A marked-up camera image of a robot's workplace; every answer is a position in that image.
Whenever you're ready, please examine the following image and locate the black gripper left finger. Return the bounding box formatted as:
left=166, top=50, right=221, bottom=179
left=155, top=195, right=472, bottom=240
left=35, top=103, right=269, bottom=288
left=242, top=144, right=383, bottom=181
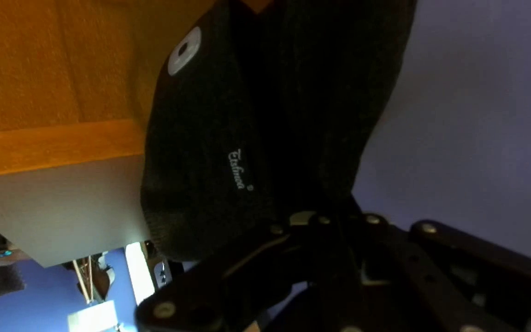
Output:
left=135, top=210, right=341, bottom=332

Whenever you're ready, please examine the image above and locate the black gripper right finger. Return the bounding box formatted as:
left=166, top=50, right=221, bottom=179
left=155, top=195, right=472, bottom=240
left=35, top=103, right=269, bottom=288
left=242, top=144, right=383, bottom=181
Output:
left=337, top=210, right=531, bottom=332

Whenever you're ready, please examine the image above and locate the black head sock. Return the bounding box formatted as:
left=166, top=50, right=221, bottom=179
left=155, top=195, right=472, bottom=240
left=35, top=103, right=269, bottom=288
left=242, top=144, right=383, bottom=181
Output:
left=138, top=0, right=419, bottom=266

